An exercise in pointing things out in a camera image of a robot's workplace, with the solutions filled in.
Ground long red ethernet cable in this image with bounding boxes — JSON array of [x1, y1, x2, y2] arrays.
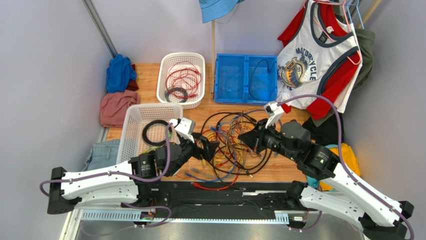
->
[[190, 173, 239, 192]]

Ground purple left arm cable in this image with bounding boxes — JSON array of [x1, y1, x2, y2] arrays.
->
[[39, 122, 174, 238]]

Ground pink cloth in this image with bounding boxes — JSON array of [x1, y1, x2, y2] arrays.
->
[[99, 90, 140, 128]]

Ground white perforated basket far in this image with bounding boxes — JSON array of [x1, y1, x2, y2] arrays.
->
[[156, 52, 206, 109]]

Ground black coil in far basket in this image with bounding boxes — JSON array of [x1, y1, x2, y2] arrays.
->
[[164, 87, 189, 103]]

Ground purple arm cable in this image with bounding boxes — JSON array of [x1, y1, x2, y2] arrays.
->
[[39, 122, 174, 238], [278, 94, 416, 240]]

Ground red wires in far basket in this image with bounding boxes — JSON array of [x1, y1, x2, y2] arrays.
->
[[165, 61, 203, 99]]

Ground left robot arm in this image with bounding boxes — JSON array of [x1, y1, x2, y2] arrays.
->
[[39, 135, 220, 215]]

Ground light denim garment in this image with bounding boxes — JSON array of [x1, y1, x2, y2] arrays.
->
[[82, 139, 120, 172]]

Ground red shirt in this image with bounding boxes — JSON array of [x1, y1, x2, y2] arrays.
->
[[277, 3, 364, 121]]

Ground white perforated basket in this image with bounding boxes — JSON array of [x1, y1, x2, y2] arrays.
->
[[156, 52, 206, 109], [116, 103, 183, 164]]

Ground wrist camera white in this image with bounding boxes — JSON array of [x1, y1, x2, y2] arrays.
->
[[263, 101, 285, 128], [169, 117, 196, 144]]

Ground black wire coil near basket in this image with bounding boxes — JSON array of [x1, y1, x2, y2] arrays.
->
[[141, 119, 174, 147]]

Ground wooden pole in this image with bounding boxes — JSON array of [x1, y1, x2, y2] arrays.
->
[[211, 20, 216, 71]]

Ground white perforated basket near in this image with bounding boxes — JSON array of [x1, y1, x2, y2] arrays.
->
[[116, 103, 183, 164]]

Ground teal cloth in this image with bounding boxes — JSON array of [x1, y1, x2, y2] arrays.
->
[[306, 176, 321, 189]]

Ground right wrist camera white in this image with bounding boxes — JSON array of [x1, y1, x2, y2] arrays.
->
[[263, 101, 285, 128]]

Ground blue plastic crate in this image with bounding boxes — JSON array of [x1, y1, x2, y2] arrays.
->
[[214, 53, 278, 106]]

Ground thick black cable loop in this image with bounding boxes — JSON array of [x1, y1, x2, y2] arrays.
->
[[200, 111, 274, 177]]

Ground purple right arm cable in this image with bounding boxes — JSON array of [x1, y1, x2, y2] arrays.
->
[[278, 94, 416, 240]]

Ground blue bucket hat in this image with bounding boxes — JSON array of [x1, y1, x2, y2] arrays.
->
[[198, 0, 244, 24]]

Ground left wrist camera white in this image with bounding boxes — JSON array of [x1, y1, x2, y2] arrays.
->
[[169, 117, 196, 144]]

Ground olive green garment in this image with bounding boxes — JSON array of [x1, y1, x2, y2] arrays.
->
[[321, 5, 376, 91]]

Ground thin yellow wire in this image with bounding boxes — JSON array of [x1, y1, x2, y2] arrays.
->
[[226, 133, 264, 164]]

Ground white motorcycle tank top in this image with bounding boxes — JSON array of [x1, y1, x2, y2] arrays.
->
[[275, 0, 364, 114]]

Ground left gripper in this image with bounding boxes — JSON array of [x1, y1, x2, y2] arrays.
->
[[166, 132, 220, 177]]

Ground black cable in crate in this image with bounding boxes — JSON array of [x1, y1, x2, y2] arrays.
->
[[248, 59, 271, 102]]

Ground blue cloth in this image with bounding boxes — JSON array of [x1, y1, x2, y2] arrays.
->
[[106, 54, 137, 93]]

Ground yellow ethernet cable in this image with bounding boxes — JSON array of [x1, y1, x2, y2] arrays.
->
[[199, 129, 221, 167]]

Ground black garment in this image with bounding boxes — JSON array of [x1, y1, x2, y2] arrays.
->
[[302, 112, 338, 146]]

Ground yellow shirt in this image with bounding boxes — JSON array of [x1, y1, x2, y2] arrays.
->
[[319, 143, 361, 191]]

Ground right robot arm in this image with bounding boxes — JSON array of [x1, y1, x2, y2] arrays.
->
[[238, 119, 414, 240]]

